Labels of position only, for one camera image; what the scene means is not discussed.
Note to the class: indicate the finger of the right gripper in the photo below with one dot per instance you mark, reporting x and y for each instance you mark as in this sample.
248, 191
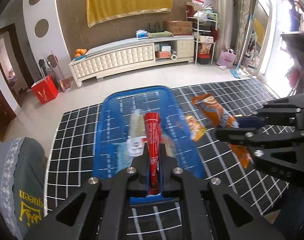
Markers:
238, 136
250, 121

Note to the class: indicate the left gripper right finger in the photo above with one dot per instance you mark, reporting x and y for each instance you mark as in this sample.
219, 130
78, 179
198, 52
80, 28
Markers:
209, 208

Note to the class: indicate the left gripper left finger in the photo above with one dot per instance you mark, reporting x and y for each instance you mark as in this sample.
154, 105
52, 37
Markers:
98, 209

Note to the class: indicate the orange snack bar wrapper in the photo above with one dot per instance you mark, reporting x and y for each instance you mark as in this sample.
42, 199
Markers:
220, 118

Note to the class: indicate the red snack packet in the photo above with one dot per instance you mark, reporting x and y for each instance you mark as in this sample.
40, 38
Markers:
153, 134

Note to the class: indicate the clear green-tipped cracker stick pack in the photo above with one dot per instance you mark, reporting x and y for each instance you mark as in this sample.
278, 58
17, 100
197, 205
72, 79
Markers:
136, 126

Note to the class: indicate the black white grid tablecloth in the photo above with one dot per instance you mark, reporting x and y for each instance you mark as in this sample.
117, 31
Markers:
71, 161

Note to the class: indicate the orange yellow snack packet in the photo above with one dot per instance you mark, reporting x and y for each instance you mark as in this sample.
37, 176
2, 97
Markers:
196, 129

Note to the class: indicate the pink gift bag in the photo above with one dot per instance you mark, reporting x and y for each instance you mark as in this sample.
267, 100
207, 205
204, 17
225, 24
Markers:
226, 58

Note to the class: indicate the blue plastic basket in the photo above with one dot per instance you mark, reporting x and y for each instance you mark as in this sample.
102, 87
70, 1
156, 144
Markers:
113, 128

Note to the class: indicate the white metal shelf rack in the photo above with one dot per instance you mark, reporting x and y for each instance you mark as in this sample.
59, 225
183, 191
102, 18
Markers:
204, 29

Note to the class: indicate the orange box in cabinet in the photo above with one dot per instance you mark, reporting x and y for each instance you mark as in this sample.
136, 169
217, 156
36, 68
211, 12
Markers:
163, 54

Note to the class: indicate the cardboard box on cabinet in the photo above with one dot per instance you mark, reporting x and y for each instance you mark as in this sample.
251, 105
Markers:
178, 28

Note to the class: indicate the green folded cloth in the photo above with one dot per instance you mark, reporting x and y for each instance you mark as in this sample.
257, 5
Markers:
160, 34

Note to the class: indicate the white tufted tv cabinet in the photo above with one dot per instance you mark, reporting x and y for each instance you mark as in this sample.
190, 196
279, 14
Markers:
130, 54

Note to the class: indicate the red paper bag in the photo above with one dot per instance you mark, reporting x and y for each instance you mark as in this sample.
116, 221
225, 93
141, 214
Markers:
45, 90

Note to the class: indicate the blue tissue pack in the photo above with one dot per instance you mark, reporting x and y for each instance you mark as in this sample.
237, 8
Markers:
140, 34

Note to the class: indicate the oranges on blue plate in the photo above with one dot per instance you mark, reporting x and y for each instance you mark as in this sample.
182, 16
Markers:
80, 53

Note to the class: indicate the brown wooden door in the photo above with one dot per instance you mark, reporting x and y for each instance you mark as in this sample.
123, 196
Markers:
6, 113

